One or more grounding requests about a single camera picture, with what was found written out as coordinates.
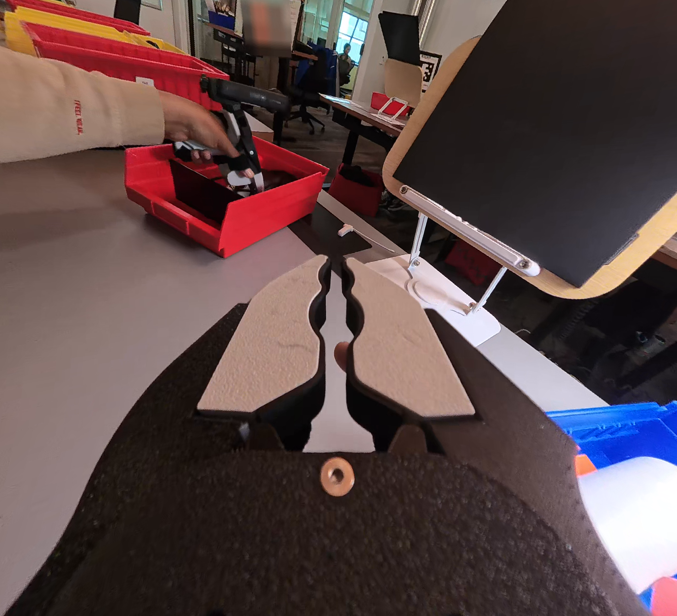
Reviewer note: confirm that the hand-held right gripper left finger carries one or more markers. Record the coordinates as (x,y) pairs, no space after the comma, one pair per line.
(264,346)

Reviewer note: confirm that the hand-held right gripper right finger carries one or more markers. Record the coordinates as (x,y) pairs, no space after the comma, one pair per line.
(407,357)

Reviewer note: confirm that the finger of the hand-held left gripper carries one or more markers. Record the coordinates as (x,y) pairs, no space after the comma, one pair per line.
(258,181)
(238,180)

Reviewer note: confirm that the red plastic parts bin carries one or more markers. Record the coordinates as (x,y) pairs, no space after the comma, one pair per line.
(264,219)

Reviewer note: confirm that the blue plastic parts bin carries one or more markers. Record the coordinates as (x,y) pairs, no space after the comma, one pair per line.
(624,431)

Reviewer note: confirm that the person's left forearm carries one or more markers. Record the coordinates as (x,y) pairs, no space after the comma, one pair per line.
(63,108)

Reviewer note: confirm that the person's left hand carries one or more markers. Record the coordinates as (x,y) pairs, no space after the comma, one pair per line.
(193,124)

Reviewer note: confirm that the person's right hand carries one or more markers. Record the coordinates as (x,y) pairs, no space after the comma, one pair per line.
(341,354)

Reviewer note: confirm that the wooden table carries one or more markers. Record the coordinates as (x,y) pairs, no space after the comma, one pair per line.
(259,127)

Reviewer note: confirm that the dark desk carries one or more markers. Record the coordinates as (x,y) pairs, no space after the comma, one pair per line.
(227,32)

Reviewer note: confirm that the blue office chair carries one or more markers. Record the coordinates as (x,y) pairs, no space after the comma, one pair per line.
(317,77)

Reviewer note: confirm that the red fabric bag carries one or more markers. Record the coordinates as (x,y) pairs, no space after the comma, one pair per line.
(357,193)
(470,262)

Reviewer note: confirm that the wooden desk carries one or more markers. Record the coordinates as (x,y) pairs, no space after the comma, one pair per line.
(365,114)

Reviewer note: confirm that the red ribbed crate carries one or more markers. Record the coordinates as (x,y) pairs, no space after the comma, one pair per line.
(63,8)
(121,63)

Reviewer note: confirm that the small red bin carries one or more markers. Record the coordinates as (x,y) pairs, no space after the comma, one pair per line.
(386,100)

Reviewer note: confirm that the small clear stand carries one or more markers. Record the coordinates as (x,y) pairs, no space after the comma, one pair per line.
(394,106)

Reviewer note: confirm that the black board with wooden rim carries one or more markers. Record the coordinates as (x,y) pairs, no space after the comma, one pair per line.
(399,40)
(555,124)

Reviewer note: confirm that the framed marker sign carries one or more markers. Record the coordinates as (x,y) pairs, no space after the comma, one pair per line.
(431,69)

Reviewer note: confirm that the yellow crate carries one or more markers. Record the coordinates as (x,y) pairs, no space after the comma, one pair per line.
(31,29)

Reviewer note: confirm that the white roll with blue core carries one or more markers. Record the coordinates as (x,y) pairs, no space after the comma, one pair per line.
(634,521)

